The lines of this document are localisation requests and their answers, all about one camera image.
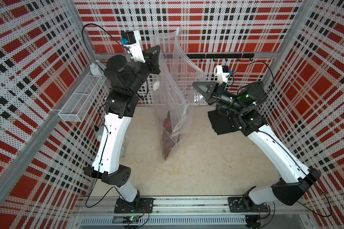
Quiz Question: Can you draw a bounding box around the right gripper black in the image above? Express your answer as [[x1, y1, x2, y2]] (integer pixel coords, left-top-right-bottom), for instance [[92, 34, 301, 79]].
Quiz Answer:
[[193, 82, 247, 115]]

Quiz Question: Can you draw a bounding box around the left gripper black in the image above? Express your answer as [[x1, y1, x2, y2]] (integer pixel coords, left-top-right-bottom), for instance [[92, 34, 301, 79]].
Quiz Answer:
[[126, 45, 160, 95]]

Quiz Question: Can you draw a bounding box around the clear vacuum bag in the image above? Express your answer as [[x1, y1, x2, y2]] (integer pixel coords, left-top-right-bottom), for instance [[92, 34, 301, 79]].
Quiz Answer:
[[152, 27, 205, 156]]

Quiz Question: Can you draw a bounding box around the red black plaid shirt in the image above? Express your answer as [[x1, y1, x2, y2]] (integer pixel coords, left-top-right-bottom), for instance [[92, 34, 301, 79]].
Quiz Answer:
[[161, 112, 180, 160]]

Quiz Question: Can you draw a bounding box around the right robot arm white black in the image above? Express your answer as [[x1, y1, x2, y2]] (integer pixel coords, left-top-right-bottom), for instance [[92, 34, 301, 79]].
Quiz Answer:
[[193, 81, 321, 206]]

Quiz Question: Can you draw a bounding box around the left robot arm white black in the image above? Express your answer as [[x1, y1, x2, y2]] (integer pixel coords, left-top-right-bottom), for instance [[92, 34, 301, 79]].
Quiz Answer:
[[84, 45, 161, 209]]

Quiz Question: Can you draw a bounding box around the white alarm clock on shelf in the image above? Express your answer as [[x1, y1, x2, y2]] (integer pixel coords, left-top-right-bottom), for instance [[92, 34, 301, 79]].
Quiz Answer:
[[90, 62, 106, 77]]

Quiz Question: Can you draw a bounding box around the small circuit board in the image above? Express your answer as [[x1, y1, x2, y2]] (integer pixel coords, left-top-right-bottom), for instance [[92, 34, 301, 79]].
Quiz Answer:
[[112, 216, 140, 224]]

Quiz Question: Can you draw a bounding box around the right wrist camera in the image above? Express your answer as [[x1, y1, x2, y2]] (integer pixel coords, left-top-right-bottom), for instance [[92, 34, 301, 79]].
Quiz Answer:
[[214, 65, 232, 85]]

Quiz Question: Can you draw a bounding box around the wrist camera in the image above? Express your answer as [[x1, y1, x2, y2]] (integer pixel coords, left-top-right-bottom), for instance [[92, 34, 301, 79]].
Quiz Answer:
[[214, 65, 232, 85], [120, 30, 145, 63]]

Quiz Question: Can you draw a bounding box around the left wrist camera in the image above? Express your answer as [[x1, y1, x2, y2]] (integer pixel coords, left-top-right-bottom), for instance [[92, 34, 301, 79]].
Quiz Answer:
[[120, 30, 145, 63]]

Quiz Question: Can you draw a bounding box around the black hook rail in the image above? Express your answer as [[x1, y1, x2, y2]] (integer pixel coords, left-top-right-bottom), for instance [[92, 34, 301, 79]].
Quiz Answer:
[[187, 53, 255, 61]]

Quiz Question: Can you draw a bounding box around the white wire shelf basket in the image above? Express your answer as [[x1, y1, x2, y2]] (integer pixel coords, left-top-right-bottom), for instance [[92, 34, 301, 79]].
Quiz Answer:
[[58, 72, 106, 122]]

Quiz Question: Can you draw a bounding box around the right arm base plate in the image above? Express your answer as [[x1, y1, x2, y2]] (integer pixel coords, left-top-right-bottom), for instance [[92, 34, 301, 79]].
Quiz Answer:
[[228, 196, 269, 213]]

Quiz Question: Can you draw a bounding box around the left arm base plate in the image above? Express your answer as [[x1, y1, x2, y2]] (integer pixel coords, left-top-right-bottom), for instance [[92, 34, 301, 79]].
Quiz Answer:
[[114, 197, 154, 214]]

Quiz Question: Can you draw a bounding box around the aluminium mounting rail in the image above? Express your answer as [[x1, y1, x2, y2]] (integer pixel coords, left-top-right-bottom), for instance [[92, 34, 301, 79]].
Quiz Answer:
[[73, 196, 308, 217]]

